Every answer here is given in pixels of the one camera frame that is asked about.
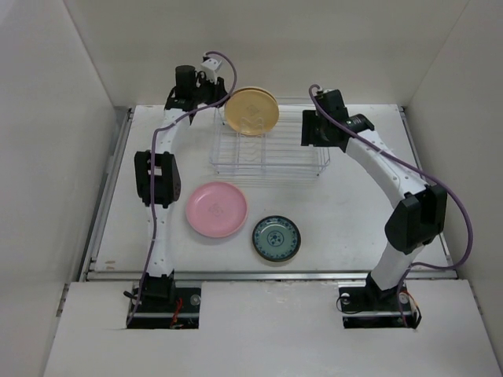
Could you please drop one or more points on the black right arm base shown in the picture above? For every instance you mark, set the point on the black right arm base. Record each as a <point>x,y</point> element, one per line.
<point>364,307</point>

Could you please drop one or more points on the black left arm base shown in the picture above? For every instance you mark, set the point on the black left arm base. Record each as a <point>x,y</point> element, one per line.
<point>163,304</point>

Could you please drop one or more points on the pink plate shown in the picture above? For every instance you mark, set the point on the pink plate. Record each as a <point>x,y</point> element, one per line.
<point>217,209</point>

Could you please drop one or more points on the orange plate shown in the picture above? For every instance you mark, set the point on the orange plate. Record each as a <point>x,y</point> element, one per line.
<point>251,112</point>

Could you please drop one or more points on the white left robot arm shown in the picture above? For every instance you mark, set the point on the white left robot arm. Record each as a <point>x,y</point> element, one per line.
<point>157,177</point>

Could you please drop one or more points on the white wire dish rack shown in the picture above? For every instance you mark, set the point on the white wire dish rack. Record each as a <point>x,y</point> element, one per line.
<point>278,153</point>

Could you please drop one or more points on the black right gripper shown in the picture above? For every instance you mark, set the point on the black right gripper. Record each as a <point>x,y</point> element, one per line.
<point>310,120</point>

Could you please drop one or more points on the green blue floral plate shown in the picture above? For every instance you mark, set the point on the green blue floral plate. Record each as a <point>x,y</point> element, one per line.
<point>276,239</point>

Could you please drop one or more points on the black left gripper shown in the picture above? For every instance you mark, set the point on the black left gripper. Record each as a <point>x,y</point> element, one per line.
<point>217,89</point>

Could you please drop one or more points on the rear beige plate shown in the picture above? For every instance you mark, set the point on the rear beige plate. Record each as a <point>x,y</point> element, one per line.
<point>256,88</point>

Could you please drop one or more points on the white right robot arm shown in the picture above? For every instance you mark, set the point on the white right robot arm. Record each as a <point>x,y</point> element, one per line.
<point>419,209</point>

